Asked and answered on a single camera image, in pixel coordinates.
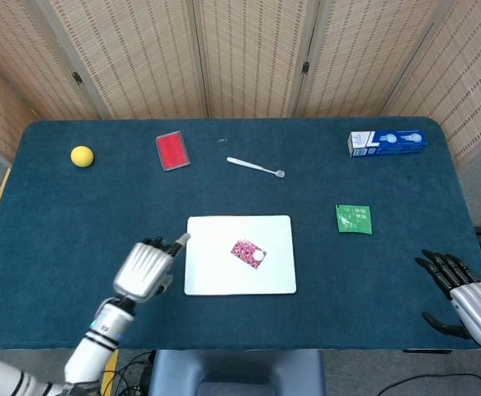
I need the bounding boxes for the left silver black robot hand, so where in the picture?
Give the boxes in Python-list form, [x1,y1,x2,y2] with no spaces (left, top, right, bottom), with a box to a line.
[112,233,191,304]

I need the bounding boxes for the red ink pad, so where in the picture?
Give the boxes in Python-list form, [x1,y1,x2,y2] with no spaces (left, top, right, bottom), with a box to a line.
[154,130,192,172]

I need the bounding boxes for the white toothbrush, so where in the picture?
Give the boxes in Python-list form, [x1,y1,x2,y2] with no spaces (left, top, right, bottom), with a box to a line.
[226,156,286,179]

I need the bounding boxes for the blue light bulb box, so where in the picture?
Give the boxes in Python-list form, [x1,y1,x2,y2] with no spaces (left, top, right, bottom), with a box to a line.
[347,130,427,158]

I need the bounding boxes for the white rectangular board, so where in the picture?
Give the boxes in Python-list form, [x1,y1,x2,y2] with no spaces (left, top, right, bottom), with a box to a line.
[183,214,298,296]

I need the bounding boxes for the green tea sachet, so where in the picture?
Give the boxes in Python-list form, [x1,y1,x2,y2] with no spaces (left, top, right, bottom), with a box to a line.
[334,203,373,235]

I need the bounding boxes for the black floor cables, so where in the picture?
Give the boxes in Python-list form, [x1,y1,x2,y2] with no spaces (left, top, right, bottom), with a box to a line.
[99,350,157,396]

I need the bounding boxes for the pink patterned packet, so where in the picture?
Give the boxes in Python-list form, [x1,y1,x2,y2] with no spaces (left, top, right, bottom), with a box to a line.
[229,238,267,271]

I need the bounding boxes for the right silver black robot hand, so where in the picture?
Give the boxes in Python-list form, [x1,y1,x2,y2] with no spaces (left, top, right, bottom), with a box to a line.
[414,248,481,351]

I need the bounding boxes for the bamboo folding screen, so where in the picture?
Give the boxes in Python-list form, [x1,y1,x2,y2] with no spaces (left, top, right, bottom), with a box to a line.
[0,0,481,166]

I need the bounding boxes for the black floor cable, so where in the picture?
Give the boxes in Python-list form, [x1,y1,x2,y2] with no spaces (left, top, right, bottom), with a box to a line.
[382,373,481,396]

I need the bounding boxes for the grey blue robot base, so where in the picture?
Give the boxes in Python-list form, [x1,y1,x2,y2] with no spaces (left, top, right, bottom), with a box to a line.
[147,349,327,396]

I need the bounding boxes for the yellow foam ball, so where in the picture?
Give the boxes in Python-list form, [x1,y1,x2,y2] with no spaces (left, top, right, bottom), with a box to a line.
[69,145,95,168]

